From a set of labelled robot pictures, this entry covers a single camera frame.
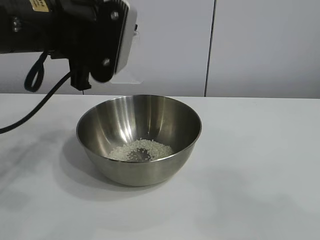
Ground dark blue strap loop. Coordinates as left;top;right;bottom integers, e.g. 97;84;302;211
24;51;46;92

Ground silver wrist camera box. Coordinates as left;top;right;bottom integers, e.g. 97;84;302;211
112;0;139;75

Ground translucent plastic measuring cup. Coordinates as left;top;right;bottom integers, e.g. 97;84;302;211
109;23;146;85

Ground black camera mounting bracket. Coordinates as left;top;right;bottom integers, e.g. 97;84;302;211
89;0;127;84

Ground stainless steel mixing bowl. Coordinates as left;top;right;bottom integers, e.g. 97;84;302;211
75;94;203;187

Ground black camera cable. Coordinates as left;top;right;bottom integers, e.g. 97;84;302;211
0;61;91;135

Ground white rice grains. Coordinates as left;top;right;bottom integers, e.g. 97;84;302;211
107;138;175;162

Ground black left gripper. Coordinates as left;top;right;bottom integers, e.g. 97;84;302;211
51;0;101;63

